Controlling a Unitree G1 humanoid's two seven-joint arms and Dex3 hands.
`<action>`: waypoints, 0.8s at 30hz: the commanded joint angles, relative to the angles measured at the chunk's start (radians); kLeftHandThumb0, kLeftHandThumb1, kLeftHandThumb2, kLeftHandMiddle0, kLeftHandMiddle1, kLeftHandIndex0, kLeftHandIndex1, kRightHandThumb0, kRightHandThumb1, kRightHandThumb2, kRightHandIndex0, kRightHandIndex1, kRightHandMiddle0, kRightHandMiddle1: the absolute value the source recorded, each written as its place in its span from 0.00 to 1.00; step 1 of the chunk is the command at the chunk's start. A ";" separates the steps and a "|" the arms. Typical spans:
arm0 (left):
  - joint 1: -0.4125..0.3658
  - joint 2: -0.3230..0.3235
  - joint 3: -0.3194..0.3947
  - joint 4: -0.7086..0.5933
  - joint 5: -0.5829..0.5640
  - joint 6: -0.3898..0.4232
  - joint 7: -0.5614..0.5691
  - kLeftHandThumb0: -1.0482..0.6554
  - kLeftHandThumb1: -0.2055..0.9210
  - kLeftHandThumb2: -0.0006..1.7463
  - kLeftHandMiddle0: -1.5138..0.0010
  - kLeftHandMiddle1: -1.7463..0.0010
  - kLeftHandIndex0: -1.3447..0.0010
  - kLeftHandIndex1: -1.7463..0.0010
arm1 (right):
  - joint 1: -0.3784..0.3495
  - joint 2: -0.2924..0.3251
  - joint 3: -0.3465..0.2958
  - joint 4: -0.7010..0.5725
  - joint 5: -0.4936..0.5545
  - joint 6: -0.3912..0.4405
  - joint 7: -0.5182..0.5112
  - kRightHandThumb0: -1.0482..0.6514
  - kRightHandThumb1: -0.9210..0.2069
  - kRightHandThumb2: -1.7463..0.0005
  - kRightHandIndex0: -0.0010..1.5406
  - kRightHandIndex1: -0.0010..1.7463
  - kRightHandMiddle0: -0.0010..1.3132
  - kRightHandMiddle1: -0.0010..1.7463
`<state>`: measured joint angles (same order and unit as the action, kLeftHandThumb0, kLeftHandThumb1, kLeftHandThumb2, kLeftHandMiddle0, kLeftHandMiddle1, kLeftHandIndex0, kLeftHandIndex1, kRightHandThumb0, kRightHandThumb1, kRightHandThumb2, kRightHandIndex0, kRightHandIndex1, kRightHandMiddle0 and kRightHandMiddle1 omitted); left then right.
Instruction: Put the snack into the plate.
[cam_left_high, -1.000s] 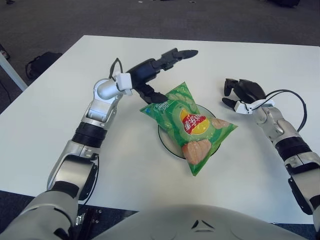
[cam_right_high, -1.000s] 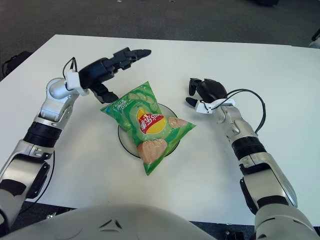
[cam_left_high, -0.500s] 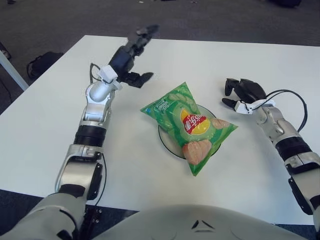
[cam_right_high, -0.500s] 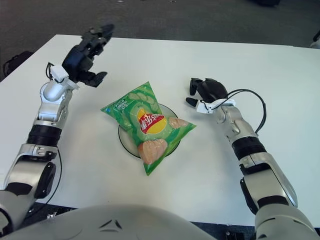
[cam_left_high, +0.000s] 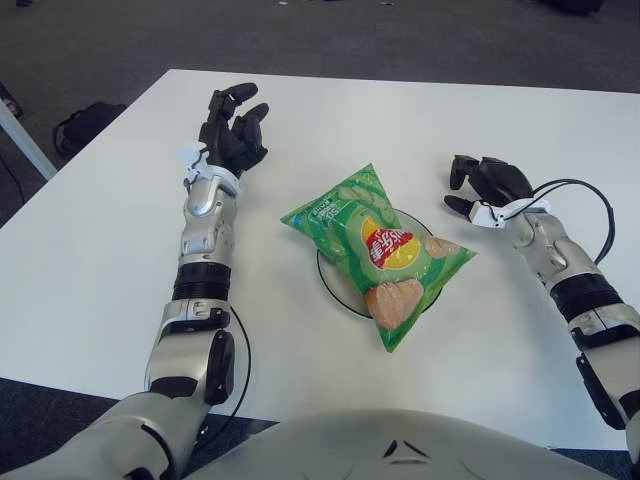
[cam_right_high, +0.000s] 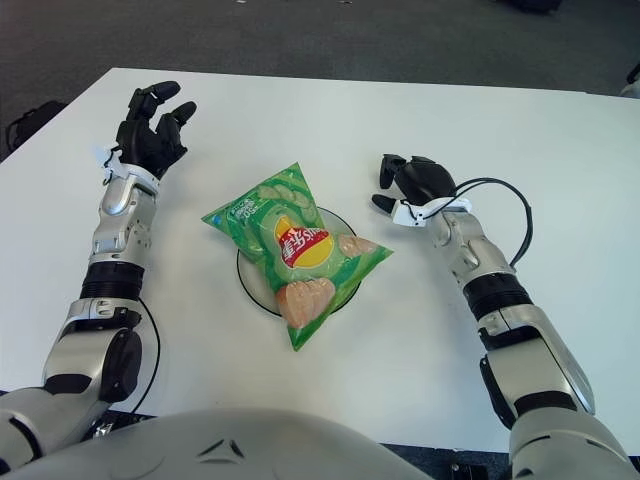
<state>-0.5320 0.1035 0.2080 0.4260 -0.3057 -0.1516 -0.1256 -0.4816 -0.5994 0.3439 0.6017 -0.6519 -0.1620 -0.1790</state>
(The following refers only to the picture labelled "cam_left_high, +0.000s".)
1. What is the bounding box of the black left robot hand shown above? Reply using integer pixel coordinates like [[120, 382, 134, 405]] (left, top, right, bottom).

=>
[[179, 82, 271, 189]]

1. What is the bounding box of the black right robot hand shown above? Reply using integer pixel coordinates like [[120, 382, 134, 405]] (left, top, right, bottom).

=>
[[443, 154, 553, 231]]

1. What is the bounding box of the green potato chip bag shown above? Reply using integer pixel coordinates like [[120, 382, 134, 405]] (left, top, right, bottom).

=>
[[279, 162, 477, 354]]

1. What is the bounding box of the white plate with black rim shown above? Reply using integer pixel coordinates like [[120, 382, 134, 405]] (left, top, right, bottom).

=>
[[315, 208, 446, 320]]

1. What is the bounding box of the black bag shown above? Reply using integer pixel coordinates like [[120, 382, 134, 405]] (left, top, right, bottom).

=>
[[52, 102, 129, 156]]

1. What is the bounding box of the white table leg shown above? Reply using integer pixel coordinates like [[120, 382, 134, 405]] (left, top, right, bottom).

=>
[[0, 104, 59, 182]]

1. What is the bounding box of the white robot torso shell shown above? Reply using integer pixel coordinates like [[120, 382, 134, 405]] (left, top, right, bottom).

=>
[[184, 407, 631, 480]]

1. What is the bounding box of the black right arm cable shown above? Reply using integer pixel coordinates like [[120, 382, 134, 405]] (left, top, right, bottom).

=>
[[532, 178, 615, 264]]

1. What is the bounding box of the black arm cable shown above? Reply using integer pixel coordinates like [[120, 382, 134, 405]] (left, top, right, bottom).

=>
[[199, 307, 252, 436], [532, 178, 615, 264]]

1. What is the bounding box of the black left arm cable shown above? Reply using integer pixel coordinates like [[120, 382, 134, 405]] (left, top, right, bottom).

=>
[[199, 307, 252, 436]]

